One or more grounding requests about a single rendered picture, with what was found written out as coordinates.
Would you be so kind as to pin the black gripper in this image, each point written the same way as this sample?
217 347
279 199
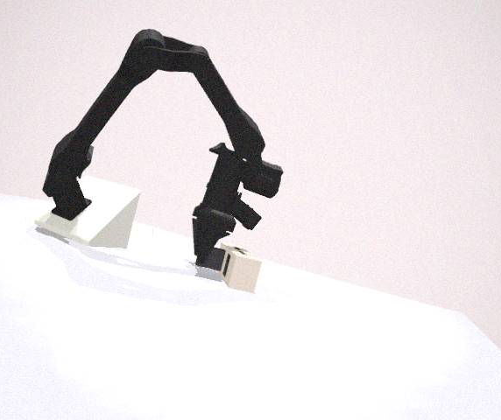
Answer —
212 217

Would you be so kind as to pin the black two-prong plug charger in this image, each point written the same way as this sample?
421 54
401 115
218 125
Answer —
214 260

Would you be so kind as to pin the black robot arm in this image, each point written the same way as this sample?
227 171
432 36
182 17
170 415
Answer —
150 51

